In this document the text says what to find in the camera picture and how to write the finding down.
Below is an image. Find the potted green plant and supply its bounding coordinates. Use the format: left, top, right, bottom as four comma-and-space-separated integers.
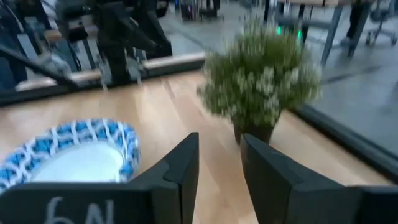
196, 18, 323, 146

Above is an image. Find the blue patterned white bowl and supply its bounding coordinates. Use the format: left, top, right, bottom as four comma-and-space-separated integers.
0, 118, 141, 194

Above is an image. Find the office chair base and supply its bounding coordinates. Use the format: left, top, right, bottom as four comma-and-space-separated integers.
365, 0, 398, 47

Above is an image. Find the grey table leg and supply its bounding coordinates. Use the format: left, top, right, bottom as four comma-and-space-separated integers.
320, 4, 345, 67

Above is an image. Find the person's leg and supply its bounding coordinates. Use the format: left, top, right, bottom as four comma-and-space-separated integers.
340, 1, 373, 47

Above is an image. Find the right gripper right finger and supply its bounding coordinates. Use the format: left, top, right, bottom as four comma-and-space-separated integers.
239, 133, 398, 224

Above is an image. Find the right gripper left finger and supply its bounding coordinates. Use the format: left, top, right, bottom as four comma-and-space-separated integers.
0, 132, 200, 224

